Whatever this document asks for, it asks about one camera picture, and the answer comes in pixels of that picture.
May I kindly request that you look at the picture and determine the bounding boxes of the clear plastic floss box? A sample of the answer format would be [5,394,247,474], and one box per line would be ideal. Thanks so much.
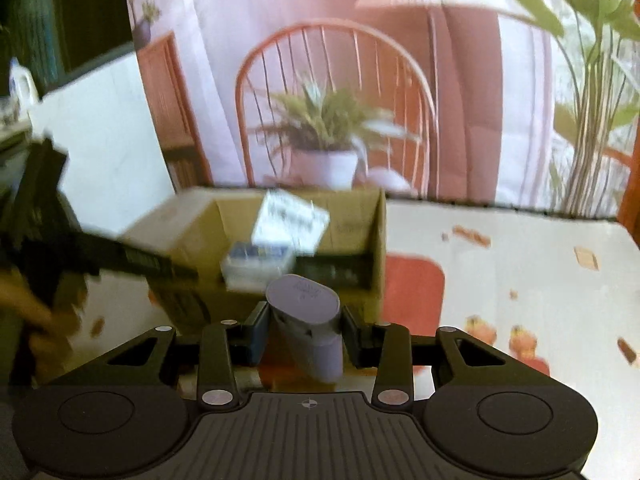
[220,241,297,292]

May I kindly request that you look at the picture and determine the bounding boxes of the purple plastic bottle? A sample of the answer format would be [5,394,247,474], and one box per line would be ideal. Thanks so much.
[265,274,345,385]

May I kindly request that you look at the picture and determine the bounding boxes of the printed room scene backdrop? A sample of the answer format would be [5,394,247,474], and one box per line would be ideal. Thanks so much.
[122,0,640,221]

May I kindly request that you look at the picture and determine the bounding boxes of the white plastic jug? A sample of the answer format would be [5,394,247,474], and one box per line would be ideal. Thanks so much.
[7,57,40,106]

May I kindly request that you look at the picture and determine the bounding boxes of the person's left hand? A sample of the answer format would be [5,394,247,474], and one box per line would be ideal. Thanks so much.
[0,270,83,383]

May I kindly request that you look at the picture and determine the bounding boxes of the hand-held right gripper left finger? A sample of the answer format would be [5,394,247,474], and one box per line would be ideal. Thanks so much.
[60,301,273,407]

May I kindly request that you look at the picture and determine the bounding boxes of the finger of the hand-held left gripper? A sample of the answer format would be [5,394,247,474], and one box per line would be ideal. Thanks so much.
[75,230,200,283]

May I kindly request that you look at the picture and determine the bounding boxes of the brown cardboard box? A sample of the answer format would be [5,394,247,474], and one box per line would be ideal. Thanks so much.
[120,186,388,341]

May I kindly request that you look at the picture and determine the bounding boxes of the white shipping label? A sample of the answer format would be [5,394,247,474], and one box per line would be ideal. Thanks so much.
[250,189,331,253]

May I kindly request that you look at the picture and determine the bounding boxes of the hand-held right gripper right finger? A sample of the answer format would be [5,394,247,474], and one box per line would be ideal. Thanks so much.
[341,306,553,406]

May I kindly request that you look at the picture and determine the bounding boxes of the white cartoon printed mat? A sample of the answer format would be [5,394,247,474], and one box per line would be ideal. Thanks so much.
[60,199,640,480]

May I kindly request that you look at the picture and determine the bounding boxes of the dark green curtain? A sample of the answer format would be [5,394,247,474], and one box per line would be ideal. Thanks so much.
[0,0,136,96]

